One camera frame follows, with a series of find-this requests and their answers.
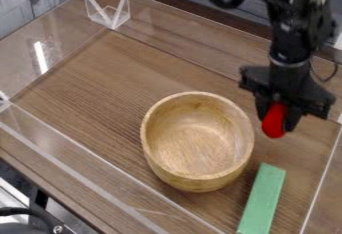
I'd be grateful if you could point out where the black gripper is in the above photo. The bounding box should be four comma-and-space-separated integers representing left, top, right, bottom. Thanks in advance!
239, 64, 335, 132

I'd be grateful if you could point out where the red plush strawberry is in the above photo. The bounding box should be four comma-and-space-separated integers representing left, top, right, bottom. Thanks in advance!
262, 103, 287, 138

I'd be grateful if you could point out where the wooden bowl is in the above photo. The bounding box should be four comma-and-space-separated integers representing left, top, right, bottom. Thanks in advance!
140, 91, 255, 193

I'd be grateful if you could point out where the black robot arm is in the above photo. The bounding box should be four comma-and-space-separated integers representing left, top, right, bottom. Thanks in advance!
208, 0, 337, 138

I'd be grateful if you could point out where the green rectangular block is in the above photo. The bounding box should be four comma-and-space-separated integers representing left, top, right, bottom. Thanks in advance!
236, 163, 286, 234

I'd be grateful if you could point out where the black table leg clamp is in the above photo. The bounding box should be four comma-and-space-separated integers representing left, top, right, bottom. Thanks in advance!
28, 189, 76, 234

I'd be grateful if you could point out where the clear acrylic tray wall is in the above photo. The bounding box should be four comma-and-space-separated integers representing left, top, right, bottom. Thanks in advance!
0, 0, 342, 234

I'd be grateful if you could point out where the clear acrylic corner bracket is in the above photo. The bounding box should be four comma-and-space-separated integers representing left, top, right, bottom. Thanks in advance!
84, 0, 131, 30

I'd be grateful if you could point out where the black cable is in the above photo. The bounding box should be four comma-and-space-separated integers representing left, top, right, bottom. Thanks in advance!
0, 207, 45, 227

